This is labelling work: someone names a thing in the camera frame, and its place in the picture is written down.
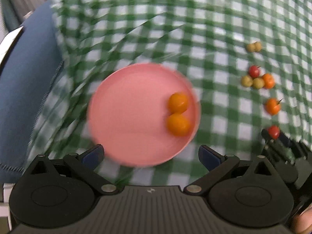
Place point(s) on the person's right hand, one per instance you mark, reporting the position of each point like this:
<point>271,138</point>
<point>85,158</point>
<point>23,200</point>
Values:
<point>303,223</point>

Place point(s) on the black smartphone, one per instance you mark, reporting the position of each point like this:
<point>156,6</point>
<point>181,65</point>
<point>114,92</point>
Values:
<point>9,41</point>

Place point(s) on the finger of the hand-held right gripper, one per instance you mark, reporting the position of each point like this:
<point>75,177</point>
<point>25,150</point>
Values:
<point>284,140</point>
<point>275,156</point>

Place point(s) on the pink round plate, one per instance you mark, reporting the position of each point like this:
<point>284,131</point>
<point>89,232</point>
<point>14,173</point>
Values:
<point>131,117</point>

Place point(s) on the red tomato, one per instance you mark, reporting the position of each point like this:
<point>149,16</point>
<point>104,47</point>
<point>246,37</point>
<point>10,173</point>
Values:
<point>254,71</point>
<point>273,132</point>

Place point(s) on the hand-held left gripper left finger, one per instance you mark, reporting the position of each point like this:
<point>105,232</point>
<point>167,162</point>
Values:
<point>92,156</point>

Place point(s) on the small white tag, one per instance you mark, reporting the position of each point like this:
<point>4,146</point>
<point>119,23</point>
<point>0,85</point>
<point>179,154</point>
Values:
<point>28,14</point>

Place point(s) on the blue cushion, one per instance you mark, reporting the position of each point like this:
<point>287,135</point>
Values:
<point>24,90</point>

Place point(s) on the green checked tablecloth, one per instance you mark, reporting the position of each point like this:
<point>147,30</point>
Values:
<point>170,29</point>

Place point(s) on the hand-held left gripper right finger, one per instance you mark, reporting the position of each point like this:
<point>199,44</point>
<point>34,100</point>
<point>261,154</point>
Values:
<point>207,158</point>

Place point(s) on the orange tangerine with stem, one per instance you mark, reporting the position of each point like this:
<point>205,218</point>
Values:
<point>272,106</point>

